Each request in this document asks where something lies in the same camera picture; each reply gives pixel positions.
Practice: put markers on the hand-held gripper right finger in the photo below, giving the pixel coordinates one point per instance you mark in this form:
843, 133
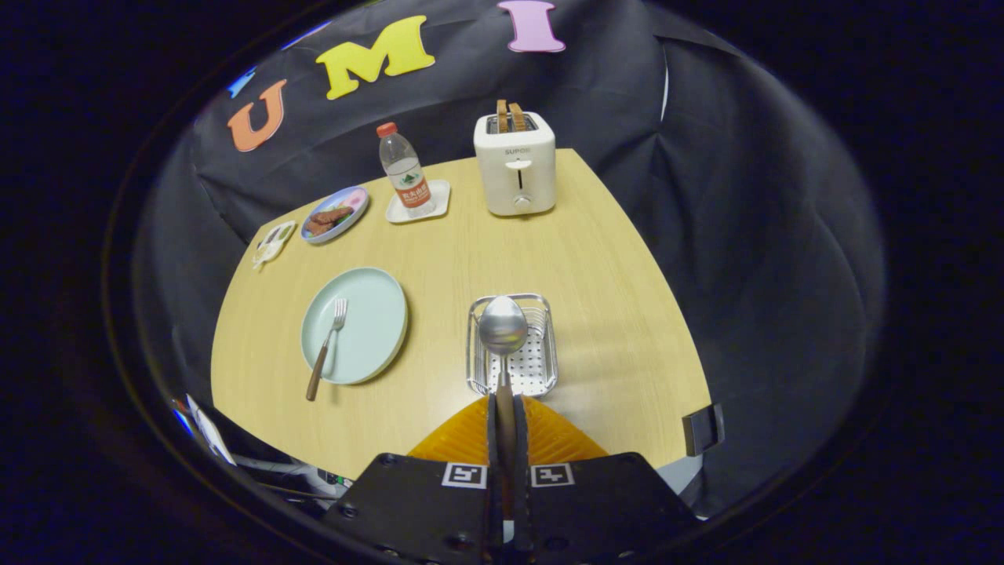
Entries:
596, 510

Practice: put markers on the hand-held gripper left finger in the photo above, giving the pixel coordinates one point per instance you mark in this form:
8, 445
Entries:
416, 510

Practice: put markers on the black table clamp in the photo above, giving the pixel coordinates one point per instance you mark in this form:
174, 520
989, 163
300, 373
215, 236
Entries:
702, 430

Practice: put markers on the perforated metal basket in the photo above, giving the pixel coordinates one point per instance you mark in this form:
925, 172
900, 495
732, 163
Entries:
535, 369

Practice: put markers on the light green plate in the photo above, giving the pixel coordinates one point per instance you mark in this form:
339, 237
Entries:
369, 329

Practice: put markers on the white printed paper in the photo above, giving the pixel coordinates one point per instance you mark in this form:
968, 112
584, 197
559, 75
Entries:
213, 431

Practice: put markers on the white divided sauce dish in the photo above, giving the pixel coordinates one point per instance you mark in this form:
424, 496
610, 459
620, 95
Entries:
273, 245

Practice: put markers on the blue plate with food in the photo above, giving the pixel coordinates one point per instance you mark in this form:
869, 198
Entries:
333, 217

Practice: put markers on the white square coaster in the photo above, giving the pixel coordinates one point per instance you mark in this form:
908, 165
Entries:
441, 200

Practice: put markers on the clear water bottle red cap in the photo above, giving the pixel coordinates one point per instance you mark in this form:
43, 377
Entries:
406, 176

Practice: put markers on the white toaster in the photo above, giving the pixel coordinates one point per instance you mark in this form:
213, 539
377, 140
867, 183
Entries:
502, 184

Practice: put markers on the brown toast slice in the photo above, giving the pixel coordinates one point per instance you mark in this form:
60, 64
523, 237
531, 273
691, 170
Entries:
518, 118
502, 116

